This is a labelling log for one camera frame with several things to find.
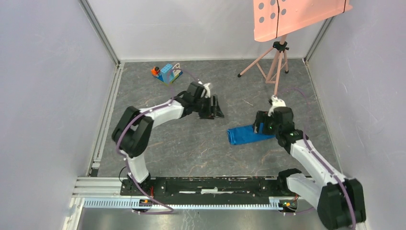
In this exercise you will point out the colourful toy block house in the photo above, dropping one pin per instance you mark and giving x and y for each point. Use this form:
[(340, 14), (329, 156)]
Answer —
[(168, 74)]

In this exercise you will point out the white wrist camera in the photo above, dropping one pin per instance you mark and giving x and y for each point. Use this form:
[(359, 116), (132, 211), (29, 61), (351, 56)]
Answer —
[(275, 102), (206, 90)]

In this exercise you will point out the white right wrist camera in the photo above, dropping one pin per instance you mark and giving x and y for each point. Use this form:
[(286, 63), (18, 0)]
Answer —
[(275, 102)]

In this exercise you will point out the pink music stand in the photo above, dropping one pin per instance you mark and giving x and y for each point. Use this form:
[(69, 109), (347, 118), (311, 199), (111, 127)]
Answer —
[(275, 19)]

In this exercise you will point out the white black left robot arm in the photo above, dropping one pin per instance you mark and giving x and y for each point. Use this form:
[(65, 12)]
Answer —
[(133, 131)]

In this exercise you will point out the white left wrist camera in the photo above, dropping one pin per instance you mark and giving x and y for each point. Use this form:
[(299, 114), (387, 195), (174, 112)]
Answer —
[(206, 90)]

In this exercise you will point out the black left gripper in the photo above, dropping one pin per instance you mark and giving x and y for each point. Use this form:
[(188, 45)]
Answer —
[(215, 110)]

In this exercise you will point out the blue cloth napkin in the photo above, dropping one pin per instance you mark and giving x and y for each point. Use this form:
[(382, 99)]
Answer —
[(245, 135)]

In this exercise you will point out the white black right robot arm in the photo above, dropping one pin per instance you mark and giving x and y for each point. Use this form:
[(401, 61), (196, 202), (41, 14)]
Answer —
[(338, 200)]

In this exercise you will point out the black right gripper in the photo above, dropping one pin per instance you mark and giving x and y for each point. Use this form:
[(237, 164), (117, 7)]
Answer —
[(262, 116)]

